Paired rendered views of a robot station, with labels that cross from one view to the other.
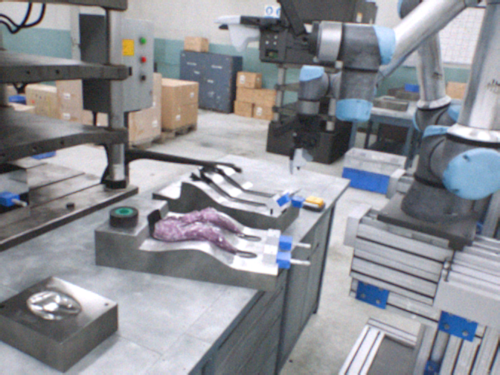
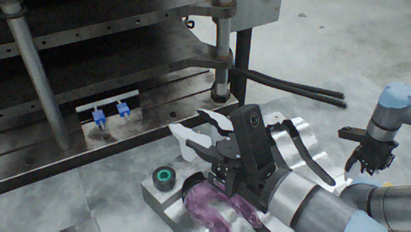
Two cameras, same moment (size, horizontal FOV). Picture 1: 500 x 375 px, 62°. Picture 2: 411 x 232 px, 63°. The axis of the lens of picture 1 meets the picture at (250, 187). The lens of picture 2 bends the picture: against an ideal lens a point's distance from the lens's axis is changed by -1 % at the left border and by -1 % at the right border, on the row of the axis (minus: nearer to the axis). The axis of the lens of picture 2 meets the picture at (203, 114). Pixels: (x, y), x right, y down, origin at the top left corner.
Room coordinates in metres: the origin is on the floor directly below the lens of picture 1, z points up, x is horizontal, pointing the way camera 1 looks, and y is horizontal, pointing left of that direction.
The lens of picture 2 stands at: (0.61, -0.22, 1.87)
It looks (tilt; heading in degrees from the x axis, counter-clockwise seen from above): 42 degrees down; 40
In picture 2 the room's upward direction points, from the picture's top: straight up
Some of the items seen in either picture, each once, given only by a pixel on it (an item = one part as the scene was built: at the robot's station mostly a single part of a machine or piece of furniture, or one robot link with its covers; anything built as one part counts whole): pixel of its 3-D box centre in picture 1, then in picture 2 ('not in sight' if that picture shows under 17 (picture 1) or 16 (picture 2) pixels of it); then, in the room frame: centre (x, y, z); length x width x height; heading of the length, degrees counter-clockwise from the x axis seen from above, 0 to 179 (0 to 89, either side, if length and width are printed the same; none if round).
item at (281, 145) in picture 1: (324, 77); not in sight; (6.09, -0.90, 1.03); 1.54 x 0.94 x 2.06; 154
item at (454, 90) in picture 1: (460, 93); not in sight; (6.66, -3.09, 0.94); 0.41 x 0.33 x 0.29; 72
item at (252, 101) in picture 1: (257, 95); not in sight; (8.33, 0.02, 0.42); 0.86 x 0.33 x 0.83; 64
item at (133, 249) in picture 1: (196, 239); (217, 214); (1.11, 0.14, 0.86); 0.50 x 0.26 x 0.11; 84
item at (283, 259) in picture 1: (286, 260); not in sight; (1.04, -0.12, 0.86); 0.13 x 0.05 x 0.05; 84
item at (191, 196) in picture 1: (227, 195); (289, 158); (1.48, 0.08, 0.87); 0.50 x 0.26 x 0.14; 67
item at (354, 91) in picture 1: (354, 93); not in sight; (0.93, -0.21, 1.34); 0.11 x 0.08 x 0.11; 177
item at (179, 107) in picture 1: (151, 104); not in sight; (6.39, 1.62, 0.37); 1.20 x 0.82 x 0.74; 72
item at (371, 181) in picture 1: (371, 176); not in sight; (4.48, -1.34, 0.11); 0.61 x 0.41 x 0.22; 64
